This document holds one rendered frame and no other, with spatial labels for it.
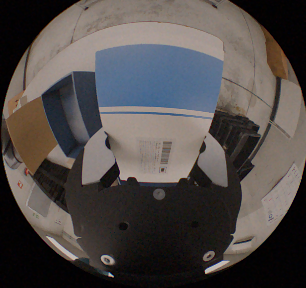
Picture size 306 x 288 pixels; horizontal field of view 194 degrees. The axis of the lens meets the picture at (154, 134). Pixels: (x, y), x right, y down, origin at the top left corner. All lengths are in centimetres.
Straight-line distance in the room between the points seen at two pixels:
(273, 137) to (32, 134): 297
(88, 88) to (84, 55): 10
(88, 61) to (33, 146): 34
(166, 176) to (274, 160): 254
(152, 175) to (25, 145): 42
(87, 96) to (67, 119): 16
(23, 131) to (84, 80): 31
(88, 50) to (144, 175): 29
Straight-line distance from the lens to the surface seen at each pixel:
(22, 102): 74
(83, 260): 27
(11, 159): 56
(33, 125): 43
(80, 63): 27
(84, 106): 18
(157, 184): 39
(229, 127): 67
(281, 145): 254
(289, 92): 253
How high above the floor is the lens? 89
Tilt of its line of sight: 58 degrees down
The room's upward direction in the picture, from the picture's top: 180 degrees counter-clockwise
